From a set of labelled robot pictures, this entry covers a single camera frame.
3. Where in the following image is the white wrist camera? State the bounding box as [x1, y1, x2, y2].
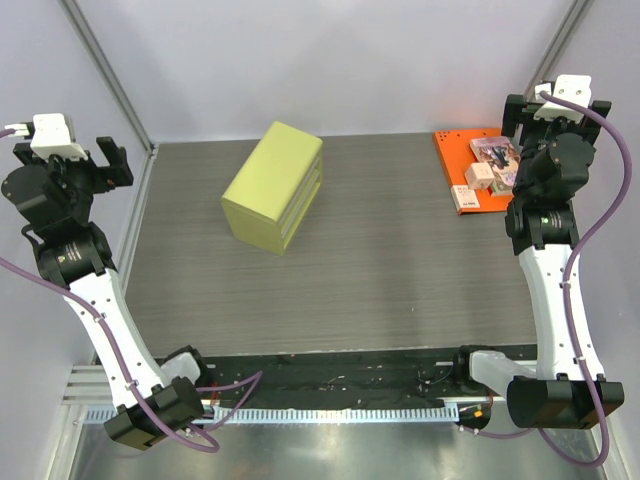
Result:
[14, 113, 88, 160]
[533, 74, 592, 124]

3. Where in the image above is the white slotted cable duct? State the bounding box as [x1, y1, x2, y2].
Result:
[84, 405, 460, 425]

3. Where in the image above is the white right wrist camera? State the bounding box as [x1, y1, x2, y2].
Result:
[533, 74, 592, 124]

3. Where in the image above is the green metal drawer toolbox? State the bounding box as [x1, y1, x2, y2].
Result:
[220, 121, 323, 255]

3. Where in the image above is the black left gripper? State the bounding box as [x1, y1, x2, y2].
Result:
[15, 138, 131, 223]

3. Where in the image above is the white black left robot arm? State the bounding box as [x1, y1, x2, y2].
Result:
[1, 127, 213, 451]

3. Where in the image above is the small beige cube box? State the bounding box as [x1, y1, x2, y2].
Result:
[464, 162, 495, 190]

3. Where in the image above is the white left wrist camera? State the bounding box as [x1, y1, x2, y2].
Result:
[14, 113, 88, 160]

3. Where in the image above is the left aluminium corner post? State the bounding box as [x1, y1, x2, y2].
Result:
[58, 0, 155, 154]

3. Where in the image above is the aluminium corner post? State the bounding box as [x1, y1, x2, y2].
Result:
[58, 0, 155, 154]
[524, 0, 594, 100]

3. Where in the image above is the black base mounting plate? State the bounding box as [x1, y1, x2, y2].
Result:
[205, 348, 488, 410]

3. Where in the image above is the right aluminium corner post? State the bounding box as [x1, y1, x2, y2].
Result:
[524, 0, 594, 100]

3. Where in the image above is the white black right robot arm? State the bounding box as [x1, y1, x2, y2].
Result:
[451, 93, 624, 430]

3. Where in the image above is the white red small box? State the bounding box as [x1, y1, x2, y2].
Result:
[450, 185, 481, 214]

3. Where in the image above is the orange flat tray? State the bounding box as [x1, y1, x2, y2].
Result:
[434, 128, 513, 214]

